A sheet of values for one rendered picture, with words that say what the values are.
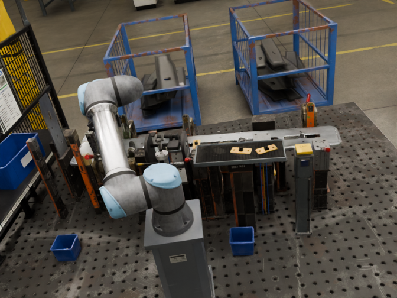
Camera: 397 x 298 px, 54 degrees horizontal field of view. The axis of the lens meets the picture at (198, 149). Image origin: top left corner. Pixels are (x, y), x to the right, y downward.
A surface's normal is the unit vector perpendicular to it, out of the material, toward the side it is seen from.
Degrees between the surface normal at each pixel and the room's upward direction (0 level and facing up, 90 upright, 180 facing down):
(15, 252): 0
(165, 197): 90
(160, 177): 8
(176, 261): 90
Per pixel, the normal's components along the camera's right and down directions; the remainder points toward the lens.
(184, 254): 0.07, 0.54
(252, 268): -0.14, -0.83
